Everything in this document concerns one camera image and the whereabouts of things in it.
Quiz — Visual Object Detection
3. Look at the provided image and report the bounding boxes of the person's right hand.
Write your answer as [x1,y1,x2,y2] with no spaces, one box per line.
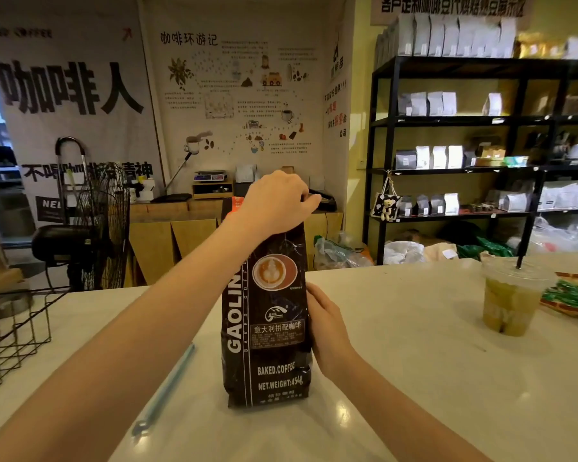
[306,283,363,381]

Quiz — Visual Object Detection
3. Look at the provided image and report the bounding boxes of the person's left hand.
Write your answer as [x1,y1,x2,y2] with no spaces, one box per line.
[237,170,322,249]

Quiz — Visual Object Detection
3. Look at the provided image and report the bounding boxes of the dark brown coffee bag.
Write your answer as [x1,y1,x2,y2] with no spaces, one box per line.
[221,196,315,410]

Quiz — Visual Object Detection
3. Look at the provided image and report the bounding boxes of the person's left forearm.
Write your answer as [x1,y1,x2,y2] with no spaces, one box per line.
[0,217,261,462]

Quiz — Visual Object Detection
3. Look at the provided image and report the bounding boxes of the person's right forearm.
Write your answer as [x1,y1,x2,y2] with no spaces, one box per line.
[326,350,494,462]

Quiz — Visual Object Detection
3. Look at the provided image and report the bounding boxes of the black receipt printer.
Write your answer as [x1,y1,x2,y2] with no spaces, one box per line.
[308,188,338,213]

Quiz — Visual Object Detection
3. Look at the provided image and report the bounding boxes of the clear plastic bag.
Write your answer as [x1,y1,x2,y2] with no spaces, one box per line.
[312,233,375,271]

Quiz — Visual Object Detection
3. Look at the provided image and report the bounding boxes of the small bag with teddy bear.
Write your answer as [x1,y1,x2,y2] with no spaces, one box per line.
[369,174,402,223]

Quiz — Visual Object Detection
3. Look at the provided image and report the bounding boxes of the small wooden box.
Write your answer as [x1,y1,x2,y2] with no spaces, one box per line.
[191,181,235,201]

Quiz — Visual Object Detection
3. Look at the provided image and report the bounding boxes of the white plastic bag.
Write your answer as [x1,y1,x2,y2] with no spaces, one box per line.
[382,240,427,266]

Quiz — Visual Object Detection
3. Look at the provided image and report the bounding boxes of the black desk lamp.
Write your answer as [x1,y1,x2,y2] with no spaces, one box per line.
[151,150,194,204]

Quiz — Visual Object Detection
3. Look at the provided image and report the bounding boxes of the cardboard counter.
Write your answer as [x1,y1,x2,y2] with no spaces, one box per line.
[124,198,345,288]

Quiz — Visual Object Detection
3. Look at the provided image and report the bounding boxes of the black metal shelf unit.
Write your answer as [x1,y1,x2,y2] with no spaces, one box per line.
[362,56,578,266]

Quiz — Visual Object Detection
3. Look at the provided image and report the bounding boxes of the green plastic bags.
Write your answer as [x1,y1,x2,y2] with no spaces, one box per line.
[457,236,515,259]

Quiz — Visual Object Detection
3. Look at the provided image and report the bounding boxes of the plastic cup with green drink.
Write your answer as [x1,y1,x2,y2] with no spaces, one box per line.
[481,257,558,338]

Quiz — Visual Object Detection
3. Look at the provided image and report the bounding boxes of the black standing fan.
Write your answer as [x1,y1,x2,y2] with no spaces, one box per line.
[31,161,132,292]

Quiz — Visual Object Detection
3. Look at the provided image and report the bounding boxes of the row of white coffee bags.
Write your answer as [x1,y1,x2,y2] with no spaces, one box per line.
[375,13,519,59]

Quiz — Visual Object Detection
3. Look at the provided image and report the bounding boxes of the black drinking straw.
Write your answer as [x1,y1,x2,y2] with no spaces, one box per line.
[515,220,536,271]

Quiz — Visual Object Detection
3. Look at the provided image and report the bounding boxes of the white sign with dark letters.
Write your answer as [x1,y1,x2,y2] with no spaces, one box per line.
[370,0,531,26]

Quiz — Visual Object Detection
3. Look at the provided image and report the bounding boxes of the metal hand trolley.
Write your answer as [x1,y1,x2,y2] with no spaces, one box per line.
[54,136,91,227]

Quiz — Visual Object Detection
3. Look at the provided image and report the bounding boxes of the white banner with black letters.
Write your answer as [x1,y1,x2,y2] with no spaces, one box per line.
[0,4,164,229]

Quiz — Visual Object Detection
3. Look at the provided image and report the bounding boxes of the group of large white bags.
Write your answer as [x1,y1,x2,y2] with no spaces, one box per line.
[539,182,578,210]

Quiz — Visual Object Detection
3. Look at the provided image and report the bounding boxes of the green and orange snack packet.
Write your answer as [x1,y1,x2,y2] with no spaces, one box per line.
[540,271,578,317]

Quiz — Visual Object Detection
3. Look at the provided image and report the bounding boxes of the gold foil packets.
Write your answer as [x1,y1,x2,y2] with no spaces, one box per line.
[517,32,578,61]

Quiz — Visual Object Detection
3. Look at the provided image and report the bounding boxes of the narrow wall poster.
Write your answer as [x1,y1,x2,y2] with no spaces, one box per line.
[322,24,356,193]

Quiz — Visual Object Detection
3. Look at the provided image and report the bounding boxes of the illustrated coffee wall poster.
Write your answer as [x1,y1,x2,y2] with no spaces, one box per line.
[141,0,327,189]

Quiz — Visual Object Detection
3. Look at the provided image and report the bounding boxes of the black wire basket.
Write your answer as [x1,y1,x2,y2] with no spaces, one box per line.
[0,287,71,401]

